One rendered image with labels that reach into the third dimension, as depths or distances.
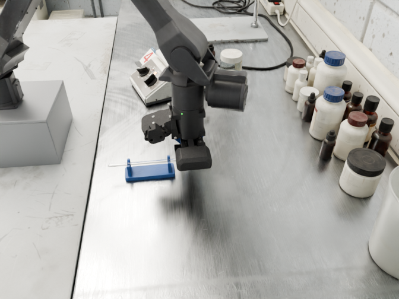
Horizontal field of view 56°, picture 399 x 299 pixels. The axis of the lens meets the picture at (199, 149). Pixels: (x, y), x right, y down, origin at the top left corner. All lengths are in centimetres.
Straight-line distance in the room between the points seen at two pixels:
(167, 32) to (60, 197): 38
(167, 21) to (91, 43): 76
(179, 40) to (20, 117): 36
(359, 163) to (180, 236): 35
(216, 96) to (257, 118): 32
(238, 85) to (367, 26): 55
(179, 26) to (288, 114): 45
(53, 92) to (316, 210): 59
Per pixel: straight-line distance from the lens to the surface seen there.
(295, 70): 101
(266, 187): 75
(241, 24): 143
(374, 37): 105
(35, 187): 81
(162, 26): 61
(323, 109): 84
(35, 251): 70
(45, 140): 81
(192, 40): 60
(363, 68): 100
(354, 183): 76
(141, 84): 99
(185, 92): 63
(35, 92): 89
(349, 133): 81
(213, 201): 71
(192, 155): 64
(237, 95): 61
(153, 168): 77
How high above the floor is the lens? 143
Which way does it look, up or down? 40 degrees down
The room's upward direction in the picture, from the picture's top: straight up
